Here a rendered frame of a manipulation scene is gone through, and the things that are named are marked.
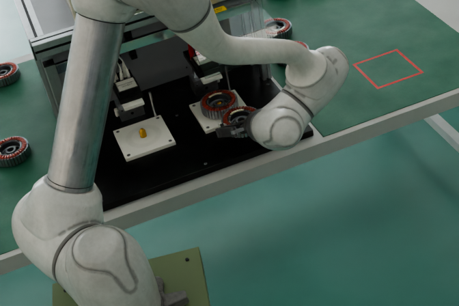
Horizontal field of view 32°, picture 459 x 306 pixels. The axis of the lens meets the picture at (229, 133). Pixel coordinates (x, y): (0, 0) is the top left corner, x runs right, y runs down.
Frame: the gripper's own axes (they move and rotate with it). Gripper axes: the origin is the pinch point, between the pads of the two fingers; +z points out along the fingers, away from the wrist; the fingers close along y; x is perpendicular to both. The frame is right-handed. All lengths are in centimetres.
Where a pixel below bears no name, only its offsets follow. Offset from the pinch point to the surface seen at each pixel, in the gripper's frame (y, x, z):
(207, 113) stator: -6.1, 4.0, 12.0
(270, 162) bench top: 3.2, -13.0, -4.8
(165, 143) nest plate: -21.0, -0.2, 9.9
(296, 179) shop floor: 36, -43, 93
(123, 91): -27.3, 17.7, 13.3
